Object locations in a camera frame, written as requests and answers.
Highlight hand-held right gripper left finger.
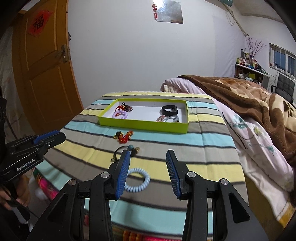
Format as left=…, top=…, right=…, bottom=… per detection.
left=26, top=149, right=131, bottom=241

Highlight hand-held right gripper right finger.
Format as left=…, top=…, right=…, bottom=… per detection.
left=166, top=149, right=270, bottom=241

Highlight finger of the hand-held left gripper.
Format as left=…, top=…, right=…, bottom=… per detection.
left=38, top=132, right=66, bottom=151
left=32, top=130, right=60, bottom=144

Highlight light blue spiral hair tie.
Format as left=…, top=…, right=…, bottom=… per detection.
left=124, top=168, right=151, bottom=193

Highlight grey elastic hair ties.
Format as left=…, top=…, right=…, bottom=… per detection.
left=163, top=115, right=180, bottom=124

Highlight purple spiral hair tie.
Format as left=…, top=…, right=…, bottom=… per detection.
left=112, top=110, right=129, bottom=120

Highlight black wristband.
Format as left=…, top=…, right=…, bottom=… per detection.
left=161, top=105, right=179, bottom=116

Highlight lime green shallow box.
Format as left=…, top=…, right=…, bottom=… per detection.
left=98, top=98, right=190, bottom=134

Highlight person's left hand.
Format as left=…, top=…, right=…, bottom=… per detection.
left=0, top=175, right=31, bottom=207

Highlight striped bed sheet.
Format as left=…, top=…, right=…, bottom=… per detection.
left=35, top=91, right=250, bottom=235

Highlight red and gold knot ornament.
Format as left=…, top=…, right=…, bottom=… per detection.
left=113, top=130, right=134, bottom=142

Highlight orange wooden door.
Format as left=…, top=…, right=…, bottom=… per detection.
left=12, top=0, right=84, bottom=127

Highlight brass door lock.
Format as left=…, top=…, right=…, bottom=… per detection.
left=55, top=44, right=70, bottom=62

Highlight pink floral quilt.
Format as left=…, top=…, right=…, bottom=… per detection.
left=161, top=77, right=295, bottom=192

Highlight brown plush blanket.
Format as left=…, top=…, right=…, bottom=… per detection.
left=177, top=75, right=296, bottom=166

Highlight cream blanket yellow edge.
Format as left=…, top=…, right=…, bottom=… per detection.
left=251, top=160, right=295, bottom=229

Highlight red diamond door decoration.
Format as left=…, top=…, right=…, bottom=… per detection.
left=27, top=10, right=54, bottom=37

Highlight white shelf unit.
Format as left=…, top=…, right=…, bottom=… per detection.
left=234, top=63, right=270, bottom=87

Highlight group of bottles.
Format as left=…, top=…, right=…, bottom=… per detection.
left=240, top=48, right=260, bottom=69

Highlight black padded chair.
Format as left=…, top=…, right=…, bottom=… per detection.
left=275, top=73, right=296, bottom=100

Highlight purple flower branches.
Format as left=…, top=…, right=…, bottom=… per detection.
left=245, top=37, right=265, bottom=60

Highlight window with bars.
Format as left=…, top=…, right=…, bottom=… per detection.
left=269, top=43, right=296, bottom=78

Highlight black hair tie teal bead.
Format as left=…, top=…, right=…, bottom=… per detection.
left=111, top=145, right=140, bottom=163

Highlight silver wall mirror sheet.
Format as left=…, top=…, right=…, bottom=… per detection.
left=154, top=0, right=184, bottom=24

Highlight white wall pipe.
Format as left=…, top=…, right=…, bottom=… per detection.
left=225, top=5, right=248, bottom=37

